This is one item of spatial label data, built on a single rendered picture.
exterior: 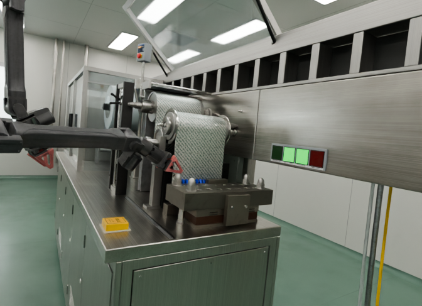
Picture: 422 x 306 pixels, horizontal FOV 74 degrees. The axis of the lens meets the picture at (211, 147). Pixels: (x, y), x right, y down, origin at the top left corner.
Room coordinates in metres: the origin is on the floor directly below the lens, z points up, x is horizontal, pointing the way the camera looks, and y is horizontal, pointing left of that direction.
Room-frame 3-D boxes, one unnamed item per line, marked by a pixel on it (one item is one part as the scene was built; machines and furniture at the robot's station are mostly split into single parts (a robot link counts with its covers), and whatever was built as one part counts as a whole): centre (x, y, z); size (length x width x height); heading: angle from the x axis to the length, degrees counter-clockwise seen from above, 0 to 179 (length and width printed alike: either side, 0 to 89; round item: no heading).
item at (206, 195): (1.09, -0.06, 1.00); 0.40 x 0.16 x 0.06; 122
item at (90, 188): (1.98, 0.64, 0.88); 2.52 x 0.66 x 0.04; 32
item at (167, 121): (1.15, 0.19, 1.25); 0.07 x 0.02 x 0.07; 32
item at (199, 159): (1.17, 0.04, 1.11); 0.23 x 0.01 x 0.18; 122
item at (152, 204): (1.17, 0.23, 1.05); 0.06 x 0.05 x 0.31; 122
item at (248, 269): (1.99, 0.63, 0.43); 2.52 x 0.64 x 0.86; 32
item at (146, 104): (1.36, 0.33, 1.33); 0.06 x 0.06 x 0.06; 32
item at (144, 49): (1.64, 0.44, 1.66); 0.07 x 0.07 x 0.10; 52
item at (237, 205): (1.02, -0.12, 0.96); 0.10 x 0.03 x 0.11; 122
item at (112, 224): (0.90, 0.29, 0.91); 0.07 x 0.07 x 0.02; 32
